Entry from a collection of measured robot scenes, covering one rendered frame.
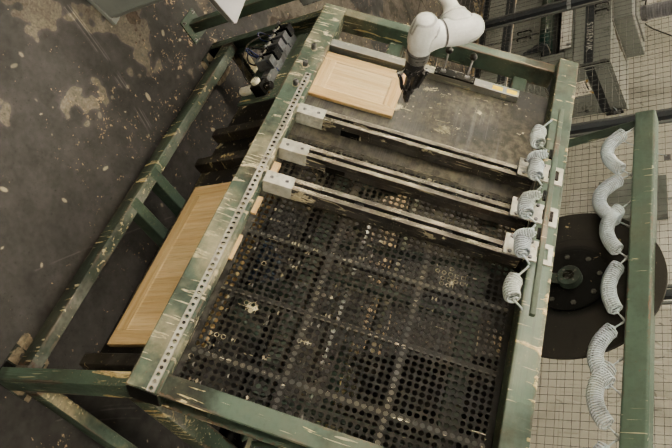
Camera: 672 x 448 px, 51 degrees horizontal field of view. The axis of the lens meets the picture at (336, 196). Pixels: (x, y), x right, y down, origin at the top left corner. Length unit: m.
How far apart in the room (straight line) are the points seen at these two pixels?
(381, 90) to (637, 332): 1.53
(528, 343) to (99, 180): 2.07
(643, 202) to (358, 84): 1.41
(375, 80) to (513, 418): 1.71
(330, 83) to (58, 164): 1.29
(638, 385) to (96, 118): 2.61
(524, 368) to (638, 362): 0.56
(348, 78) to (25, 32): 1.46
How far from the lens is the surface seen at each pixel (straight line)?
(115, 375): 2.60
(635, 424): 2.86
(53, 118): 3.39
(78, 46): 3.57
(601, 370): 2.96
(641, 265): 3.24
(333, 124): 3.11
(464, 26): 2.63
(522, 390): 2.54
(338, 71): 3.43
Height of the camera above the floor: 2.70
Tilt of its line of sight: 33 degrees down
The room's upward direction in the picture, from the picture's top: 82 degrees clockwise
